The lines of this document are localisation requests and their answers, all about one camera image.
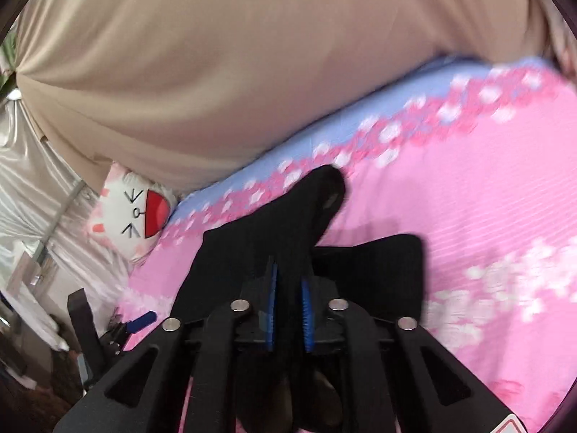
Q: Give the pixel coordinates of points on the pink floral bed sheet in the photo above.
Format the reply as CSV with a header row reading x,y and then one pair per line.
x,y
450,189

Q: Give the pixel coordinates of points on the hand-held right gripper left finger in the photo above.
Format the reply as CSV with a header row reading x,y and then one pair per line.
x,y
272,311

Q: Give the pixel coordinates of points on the black pants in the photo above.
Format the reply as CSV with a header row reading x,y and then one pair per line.
x,y
288,225

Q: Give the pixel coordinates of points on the white satin curtain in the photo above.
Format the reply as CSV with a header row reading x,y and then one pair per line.
x,y
40,189

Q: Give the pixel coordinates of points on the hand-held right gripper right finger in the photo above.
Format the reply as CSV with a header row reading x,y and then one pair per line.
x,y
308,311

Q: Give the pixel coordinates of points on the white cartoon face pillow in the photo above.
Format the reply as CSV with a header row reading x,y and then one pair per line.
x,y
130,212

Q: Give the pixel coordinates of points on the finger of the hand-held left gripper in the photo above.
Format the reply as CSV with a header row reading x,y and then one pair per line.
x,y
85,324
142,321

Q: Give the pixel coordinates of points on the large beige pillow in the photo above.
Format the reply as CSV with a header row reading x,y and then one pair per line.
x,y
225,76

